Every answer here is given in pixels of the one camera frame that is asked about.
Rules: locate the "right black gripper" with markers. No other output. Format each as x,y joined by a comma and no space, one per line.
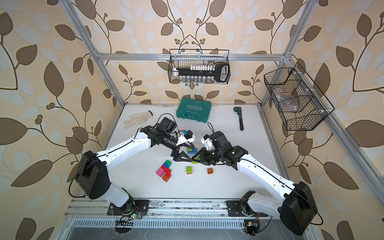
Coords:
203,158

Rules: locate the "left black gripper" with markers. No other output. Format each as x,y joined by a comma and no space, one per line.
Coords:
178,156

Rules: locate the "red long lego brick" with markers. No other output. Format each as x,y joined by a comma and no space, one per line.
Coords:
166,170

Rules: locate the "pink lego brick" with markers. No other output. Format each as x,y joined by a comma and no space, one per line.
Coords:
160,172

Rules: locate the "blue long lego brick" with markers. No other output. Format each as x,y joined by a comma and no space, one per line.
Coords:
193,152

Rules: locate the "lime green small lego brick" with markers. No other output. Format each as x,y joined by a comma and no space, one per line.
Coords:
189,170

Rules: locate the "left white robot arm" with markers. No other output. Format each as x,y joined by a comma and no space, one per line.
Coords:
94,168

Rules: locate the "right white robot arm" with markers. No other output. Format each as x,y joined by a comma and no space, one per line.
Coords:
292,203

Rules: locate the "green plastic tool case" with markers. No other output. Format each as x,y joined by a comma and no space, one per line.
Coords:
195,110

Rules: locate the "green black wrench tool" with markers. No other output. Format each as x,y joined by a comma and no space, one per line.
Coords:
238,111

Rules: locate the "small circuit board right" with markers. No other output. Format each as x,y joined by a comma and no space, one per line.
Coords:
251,227

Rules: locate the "small circuit board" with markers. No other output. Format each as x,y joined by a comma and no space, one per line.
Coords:
125,223
251,227

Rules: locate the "black white socket tool set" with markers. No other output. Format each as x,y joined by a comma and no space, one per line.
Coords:
217,73

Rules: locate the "small circuit board left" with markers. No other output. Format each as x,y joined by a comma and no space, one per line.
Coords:
125,223

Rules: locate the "plastic bag in basket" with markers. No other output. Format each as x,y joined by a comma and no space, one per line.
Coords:
287,102

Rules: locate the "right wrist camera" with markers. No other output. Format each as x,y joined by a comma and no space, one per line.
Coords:
207,142

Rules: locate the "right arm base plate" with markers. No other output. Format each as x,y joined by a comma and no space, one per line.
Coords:
238,208

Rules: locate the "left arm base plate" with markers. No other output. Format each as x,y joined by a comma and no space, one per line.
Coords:
131,208

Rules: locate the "black wire basket centre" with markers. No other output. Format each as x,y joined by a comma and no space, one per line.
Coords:
187,57

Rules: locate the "black wire basket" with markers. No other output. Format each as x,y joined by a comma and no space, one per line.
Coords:
300,102
187,57

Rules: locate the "black wire basket right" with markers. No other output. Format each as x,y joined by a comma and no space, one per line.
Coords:
300,102

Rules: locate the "aluminium front rail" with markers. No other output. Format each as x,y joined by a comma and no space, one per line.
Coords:
155,208

